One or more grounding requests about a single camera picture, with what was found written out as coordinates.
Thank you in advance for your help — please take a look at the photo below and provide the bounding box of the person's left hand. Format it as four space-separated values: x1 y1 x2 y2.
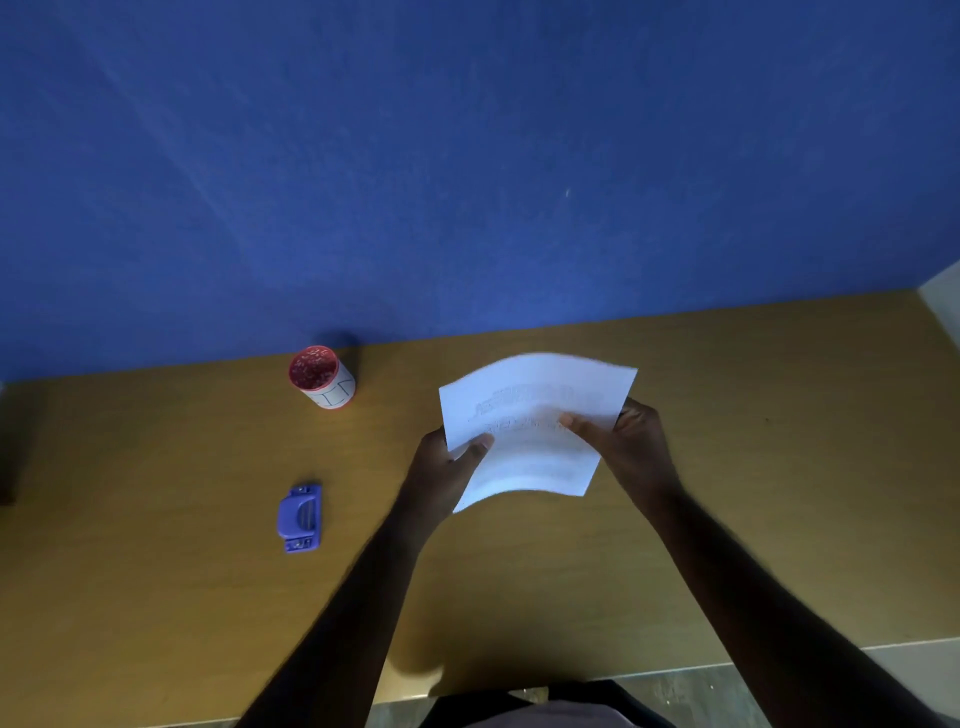
396 426 496 531

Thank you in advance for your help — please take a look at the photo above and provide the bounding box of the person's right hand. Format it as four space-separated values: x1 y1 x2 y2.
558 398 685 519

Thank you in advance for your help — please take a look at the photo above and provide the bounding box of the white paper sheet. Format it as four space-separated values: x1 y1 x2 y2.
438 352 639 515

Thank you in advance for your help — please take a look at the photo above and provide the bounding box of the person's right forearm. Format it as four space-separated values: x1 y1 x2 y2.
648 486 948 728

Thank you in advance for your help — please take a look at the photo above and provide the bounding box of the person's left forearm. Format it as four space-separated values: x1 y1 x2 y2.
236 504 438 728

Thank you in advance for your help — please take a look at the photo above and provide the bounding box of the red and white cup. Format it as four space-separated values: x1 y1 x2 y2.
288 345 357 411

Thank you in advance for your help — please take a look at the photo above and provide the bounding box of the blue hole punch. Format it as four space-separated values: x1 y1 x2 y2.
276 483 324 555

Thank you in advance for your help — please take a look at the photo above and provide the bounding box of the person's dark clothing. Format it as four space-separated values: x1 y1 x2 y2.
420 679 678 728

